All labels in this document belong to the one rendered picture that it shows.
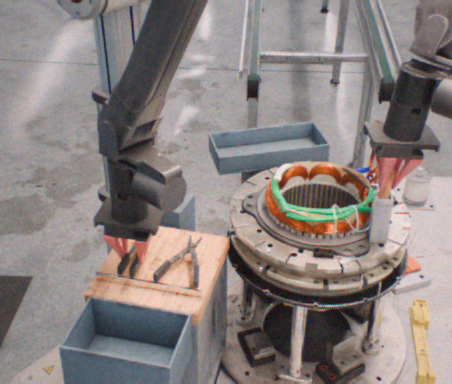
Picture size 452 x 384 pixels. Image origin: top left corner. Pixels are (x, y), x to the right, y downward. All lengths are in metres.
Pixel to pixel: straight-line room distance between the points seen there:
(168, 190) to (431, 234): 0.93
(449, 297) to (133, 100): 0.91
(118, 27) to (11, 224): 1.87
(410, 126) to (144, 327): 0.51
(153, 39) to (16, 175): 2.62
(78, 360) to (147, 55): 0.45
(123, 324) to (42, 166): 2.42
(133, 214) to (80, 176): 2.33
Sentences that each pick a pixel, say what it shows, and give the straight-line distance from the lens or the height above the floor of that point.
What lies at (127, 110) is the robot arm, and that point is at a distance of 0.95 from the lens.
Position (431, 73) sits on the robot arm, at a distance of 1.03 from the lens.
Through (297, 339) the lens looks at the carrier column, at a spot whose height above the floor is 0.91.
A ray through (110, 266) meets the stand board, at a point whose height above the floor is 1.07.
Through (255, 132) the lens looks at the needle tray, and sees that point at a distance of 1.55.
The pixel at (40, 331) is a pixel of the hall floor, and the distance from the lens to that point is 2.62.
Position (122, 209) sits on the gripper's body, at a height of 1.21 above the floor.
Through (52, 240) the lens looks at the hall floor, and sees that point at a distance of 3.00.
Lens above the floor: 1.82
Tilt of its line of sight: 35 degrees down
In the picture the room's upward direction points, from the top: straight up
